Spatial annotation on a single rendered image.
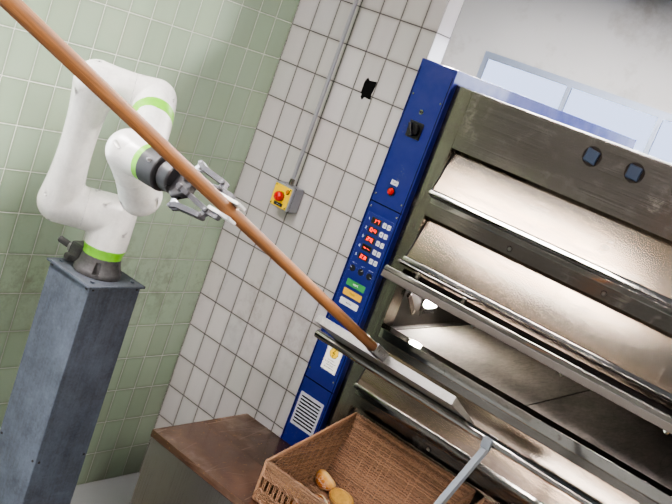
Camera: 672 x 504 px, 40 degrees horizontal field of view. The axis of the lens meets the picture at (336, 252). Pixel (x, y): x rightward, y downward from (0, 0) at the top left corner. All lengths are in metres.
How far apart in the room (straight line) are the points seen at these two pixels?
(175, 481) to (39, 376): 0.72
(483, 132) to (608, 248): 0.60
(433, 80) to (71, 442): 1.74
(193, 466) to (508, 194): 1.45
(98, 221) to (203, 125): 0.98
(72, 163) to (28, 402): 0.78
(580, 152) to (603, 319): 0.55
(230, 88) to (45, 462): 1.58
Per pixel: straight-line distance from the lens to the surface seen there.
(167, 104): 2.60
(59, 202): 2.81
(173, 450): 3.42
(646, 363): 3.04
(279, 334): 3.76
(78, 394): 3.00
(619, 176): 3.08
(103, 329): 2.93
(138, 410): 4.17
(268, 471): 3.20
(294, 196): 3.66
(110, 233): 2.84
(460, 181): 3.31
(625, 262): 3.05
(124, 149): 2.21
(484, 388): 3.27
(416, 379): 2.81
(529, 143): 3.21
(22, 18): 1.57
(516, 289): 3.20
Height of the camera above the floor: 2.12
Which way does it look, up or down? 12 degrees down
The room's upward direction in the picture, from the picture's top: 20 degrees clockwise
